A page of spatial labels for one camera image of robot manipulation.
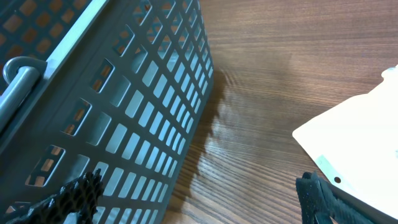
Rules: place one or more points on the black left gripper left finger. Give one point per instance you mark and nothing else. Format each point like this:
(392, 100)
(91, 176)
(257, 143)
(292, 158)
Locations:
(76, 201)

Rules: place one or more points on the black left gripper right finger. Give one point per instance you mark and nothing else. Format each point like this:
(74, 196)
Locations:
(322, 202)

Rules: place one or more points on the white snack pouch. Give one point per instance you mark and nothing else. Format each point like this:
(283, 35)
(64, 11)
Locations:
(355, 144)

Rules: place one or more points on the grey plastic mesh basket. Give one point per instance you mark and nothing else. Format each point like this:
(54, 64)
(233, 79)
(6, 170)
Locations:
(113, 85)

